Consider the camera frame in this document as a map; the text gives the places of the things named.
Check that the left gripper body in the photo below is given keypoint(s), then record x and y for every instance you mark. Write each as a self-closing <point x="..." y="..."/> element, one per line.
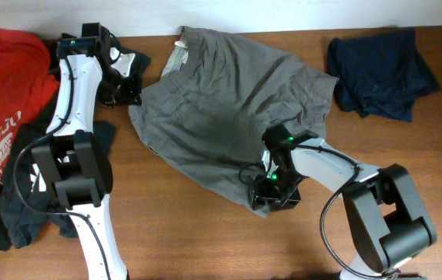
<point x="115" y="89"/>

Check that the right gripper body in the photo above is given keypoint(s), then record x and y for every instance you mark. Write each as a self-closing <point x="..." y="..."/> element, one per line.
<point x="279" y="187"/>

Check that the grey shorts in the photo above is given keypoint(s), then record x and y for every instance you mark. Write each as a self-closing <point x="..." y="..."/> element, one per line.
<point x="217" y="95"/>

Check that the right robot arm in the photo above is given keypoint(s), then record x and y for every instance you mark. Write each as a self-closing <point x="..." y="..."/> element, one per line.
<point x="387" y="218"/>

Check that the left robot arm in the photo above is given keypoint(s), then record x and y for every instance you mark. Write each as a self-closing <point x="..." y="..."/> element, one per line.
<point x="75" y="169"/>

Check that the red t-shirt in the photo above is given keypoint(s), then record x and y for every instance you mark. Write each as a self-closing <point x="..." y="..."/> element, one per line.
<point x="26" y="87"/>

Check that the black printed t-shirt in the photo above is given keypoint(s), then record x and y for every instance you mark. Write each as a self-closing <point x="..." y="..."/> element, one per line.
<point x="26" y="204"/>

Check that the navy blue folded garment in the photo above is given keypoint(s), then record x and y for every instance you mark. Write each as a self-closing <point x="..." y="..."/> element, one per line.
<point x="381" y="74"/>

